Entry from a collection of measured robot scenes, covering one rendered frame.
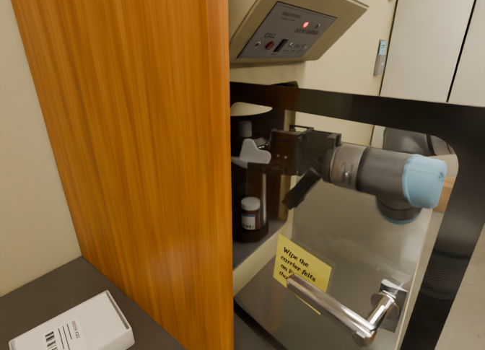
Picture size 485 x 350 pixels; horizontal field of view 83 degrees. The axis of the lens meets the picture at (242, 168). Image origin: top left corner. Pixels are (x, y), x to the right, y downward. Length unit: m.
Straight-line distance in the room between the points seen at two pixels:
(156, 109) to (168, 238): 0.19
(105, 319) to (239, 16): 0.54
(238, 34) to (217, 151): 0.14
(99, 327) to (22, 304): 0.23
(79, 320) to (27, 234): 0.27
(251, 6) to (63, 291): 0.68
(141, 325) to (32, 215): 0.36
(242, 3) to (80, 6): 0.22
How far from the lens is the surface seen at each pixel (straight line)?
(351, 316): 0.29
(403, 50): 3.43
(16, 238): 0.81
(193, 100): 0.30
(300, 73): 0.64
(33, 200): 0.79
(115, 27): 0.40
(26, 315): 0.76
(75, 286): 0.77
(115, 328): 0.60
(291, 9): 0.40
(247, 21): 0.35
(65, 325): 0.64
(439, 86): 3.40
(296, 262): 0.36
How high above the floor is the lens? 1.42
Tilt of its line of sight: 22 degrees down
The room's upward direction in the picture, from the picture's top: straight up
